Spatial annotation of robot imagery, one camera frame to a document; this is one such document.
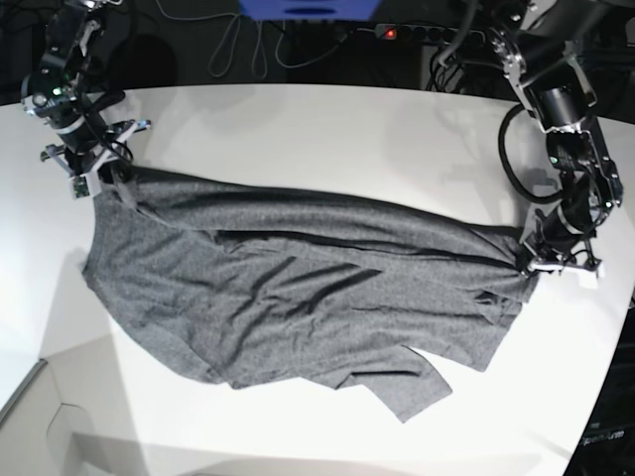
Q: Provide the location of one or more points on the white chair at table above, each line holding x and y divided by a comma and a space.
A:
44, 432

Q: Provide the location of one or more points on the grey t-shirt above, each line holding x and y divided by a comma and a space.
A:
231, 284

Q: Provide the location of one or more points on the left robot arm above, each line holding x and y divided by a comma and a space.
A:
534, 45

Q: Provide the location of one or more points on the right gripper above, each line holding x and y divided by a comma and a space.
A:
103, 166

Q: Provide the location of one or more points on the blue box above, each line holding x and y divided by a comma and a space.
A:
347, 10

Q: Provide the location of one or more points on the black power strip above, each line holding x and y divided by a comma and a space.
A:
411, 33

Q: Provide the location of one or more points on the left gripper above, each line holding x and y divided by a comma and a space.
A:
579, 260

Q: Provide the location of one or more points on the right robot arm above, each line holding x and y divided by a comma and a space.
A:
57, 92

